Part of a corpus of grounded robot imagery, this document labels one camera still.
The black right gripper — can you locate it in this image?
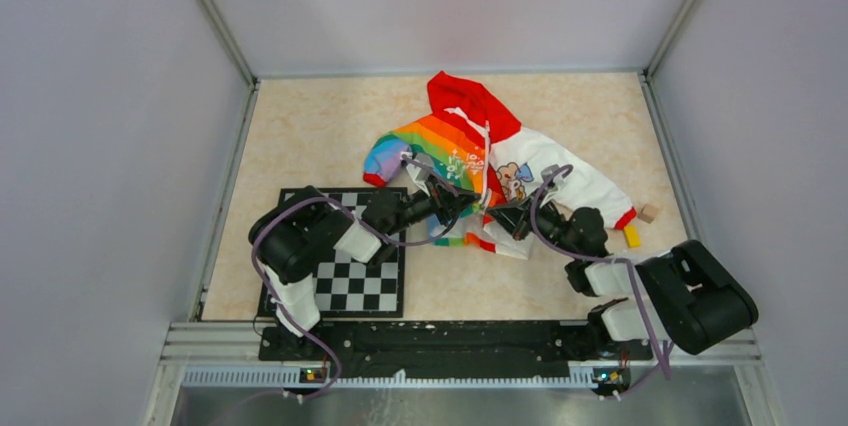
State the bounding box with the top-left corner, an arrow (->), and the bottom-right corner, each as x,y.
487,187 -> 582,258

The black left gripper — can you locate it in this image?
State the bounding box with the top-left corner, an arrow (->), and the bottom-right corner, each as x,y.
384,171 -> 481,236

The rainbow and white kids jacket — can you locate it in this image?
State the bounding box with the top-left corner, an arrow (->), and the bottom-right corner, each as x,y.
363,71 -> 637,259

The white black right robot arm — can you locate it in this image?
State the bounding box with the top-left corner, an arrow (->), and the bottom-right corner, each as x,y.
488,198 -> 759,358

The yellow small block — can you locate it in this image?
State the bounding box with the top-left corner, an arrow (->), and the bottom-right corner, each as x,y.
622,224 -> 642,249

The beige wooden small block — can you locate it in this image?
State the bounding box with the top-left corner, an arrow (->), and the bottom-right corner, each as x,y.
638,203 -> 661,224

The black white checkerboard mat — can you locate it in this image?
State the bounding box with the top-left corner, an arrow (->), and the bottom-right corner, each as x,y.
256,188 -> 405,319

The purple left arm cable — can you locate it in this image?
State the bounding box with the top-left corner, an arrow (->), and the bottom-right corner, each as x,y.
250,154 -> 478,404

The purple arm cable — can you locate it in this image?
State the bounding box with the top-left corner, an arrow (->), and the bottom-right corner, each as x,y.
250,154 -> 478,404
529,164 -> 676,398

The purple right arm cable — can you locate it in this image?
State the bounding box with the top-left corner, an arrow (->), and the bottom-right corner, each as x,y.
529,164 -> 676,398

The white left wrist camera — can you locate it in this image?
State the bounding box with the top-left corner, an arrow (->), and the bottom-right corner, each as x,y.
405,152 -> 434,190

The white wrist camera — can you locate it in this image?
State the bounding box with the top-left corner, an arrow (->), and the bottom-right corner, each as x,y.
405,152 -> 434,190
541,165 -> 563,183

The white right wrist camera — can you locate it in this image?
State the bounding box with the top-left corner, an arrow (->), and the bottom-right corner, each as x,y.
541,165 -> 563,183

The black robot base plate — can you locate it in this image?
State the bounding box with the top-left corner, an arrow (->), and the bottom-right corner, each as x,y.
258,320 -> 614,379

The aluminium frame rail front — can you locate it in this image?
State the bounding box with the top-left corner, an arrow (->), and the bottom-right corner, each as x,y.
145,320 -> 773,425

